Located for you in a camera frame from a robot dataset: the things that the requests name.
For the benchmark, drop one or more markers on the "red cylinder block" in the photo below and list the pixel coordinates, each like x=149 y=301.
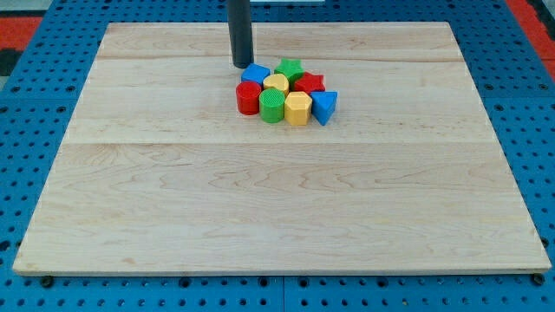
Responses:
x=247 y=95

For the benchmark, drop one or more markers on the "green star block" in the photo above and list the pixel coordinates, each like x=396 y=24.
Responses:
x=292 y=69

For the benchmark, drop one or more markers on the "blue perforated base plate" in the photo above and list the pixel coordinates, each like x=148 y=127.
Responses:
x=40 y=95

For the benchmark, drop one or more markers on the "light wooden board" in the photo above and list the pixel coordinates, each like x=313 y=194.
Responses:
x=158 y=174

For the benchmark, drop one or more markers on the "red star block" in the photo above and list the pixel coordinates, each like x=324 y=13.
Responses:
x=309 y=83

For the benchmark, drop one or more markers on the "blue triangle block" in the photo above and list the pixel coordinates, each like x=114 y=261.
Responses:
x=323 y=105

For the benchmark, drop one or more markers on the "green cylinder block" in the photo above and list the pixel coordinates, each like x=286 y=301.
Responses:
x=271 y=105

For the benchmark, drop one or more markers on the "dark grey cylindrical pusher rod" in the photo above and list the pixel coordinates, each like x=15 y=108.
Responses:
x=239 y=25

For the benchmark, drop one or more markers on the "blue cube block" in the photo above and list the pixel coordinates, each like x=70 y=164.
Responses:
x=255 y=73

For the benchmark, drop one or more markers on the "yellow hexagon block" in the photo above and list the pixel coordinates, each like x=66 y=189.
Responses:
x=297 y=108

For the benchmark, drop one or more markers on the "yellow heart block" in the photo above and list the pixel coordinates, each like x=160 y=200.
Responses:
x=278 y=82

